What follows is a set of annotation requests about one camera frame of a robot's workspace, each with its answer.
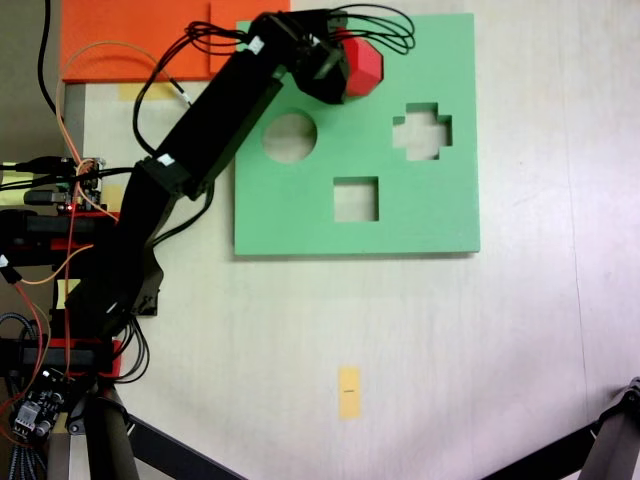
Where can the yellow tape position marker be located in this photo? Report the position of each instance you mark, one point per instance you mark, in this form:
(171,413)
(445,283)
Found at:
(349,392)

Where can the grey metal frame bar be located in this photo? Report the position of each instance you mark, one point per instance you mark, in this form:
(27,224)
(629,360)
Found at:
(74,120)

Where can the green shape sorting board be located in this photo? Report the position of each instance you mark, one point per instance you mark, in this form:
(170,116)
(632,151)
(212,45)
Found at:
(300,210)

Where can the black red table clamp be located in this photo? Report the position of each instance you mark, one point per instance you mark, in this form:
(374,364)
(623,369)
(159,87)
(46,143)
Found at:
(50,225)
(117,360)

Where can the small yellow tape piece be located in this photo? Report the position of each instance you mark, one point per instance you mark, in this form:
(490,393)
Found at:
(114,192)

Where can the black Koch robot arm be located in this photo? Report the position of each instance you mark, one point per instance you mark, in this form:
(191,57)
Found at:
(220,120)

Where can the black tripod leg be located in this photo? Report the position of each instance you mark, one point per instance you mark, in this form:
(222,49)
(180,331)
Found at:
(545,457)
(112,445)
(180,455)
(617,430)

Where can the large orange foam block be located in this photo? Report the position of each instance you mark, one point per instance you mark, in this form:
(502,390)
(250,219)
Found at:
(130,30)

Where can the red octagonal pillar block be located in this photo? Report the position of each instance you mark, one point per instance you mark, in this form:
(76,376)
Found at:
(365,65)

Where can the yellow masking tape strip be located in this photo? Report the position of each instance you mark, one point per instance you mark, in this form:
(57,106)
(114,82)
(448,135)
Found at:
(150,92)

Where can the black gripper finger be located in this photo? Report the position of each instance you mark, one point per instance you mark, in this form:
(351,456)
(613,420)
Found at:
(340,34)
(337,95)

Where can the yellow sticky note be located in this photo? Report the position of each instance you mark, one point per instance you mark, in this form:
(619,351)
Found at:
(12,187)

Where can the small yellow paper tag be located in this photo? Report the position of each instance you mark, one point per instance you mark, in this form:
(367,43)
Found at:
(64,292)

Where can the small power converter board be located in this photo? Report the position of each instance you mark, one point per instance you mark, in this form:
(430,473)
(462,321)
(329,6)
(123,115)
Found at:
(37,405)

